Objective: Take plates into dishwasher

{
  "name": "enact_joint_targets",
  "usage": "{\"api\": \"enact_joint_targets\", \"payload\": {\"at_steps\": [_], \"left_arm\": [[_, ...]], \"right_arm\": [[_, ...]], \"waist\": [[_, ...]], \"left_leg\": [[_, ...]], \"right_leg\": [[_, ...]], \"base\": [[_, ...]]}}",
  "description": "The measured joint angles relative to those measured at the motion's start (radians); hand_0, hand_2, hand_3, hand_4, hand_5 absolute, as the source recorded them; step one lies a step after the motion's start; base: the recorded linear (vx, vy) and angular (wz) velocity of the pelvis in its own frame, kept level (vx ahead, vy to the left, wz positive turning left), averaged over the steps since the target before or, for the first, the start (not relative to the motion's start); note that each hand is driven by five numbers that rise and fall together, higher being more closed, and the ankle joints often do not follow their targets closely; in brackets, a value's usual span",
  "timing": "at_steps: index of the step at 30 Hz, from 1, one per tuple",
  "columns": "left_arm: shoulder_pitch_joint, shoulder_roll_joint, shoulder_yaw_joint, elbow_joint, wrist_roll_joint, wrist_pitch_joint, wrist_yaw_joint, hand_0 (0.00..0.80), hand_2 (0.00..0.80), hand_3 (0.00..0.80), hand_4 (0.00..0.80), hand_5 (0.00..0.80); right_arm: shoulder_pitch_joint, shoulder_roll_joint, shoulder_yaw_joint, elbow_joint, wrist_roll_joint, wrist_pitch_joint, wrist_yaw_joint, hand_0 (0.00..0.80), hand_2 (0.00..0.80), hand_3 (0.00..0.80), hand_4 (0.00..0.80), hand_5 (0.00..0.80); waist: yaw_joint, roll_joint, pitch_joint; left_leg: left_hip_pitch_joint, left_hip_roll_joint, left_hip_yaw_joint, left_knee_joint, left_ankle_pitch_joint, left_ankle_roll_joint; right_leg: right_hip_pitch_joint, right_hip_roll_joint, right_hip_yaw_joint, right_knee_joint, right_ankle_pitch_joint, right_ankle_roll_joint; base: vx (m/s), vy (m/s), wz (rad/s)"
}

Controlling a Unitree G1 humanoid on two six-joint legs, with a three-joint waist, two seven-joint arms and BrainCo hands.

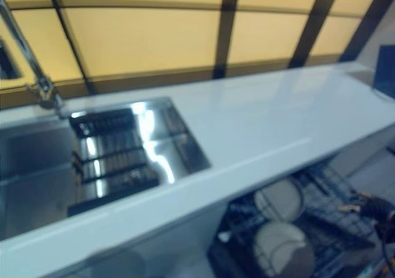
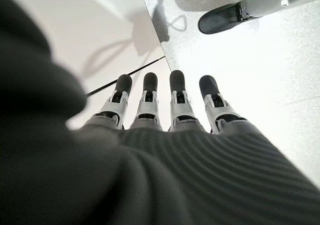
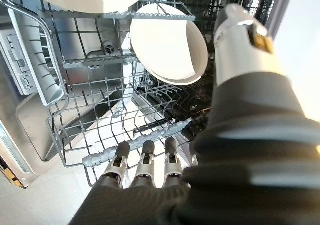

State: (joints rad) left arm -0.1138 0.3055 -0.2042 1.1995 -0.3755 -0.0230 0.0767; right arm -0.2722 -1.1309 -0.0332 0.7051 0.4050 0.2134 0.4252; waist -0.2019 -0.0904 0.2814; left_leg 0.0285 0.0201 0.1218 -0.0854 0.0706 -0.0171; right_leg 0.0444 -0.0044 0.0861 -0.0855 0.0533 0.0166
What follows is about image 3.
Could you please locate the grey cutlery basket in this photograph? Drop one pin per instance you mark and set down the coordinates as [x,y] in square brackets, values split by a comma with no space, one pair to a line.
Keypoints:
[37,65]

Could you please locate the stainless steel dishwasher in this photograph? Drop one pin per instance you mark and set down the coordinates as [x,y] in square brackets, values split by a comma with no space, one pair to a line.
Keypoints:
[15,125]

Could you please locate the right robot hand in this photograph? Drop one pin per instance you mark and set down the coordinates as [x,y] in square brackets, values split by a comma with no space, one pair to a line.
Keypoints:
[250,165]

